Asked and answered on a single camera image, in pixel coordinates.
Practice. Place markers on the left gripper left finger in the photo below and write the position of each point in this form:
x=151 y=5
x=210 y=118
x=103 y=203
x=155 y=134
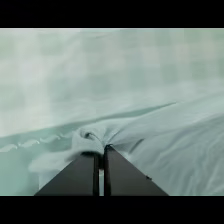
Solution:
x=77 y=176

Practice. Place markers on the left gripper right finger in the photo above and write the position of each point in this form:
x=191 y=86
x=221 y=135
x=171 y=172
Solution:
x=127 y=176

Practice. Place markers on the pale green garment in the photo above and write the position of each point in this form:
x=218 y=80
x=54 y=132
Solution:
x=173 y=146

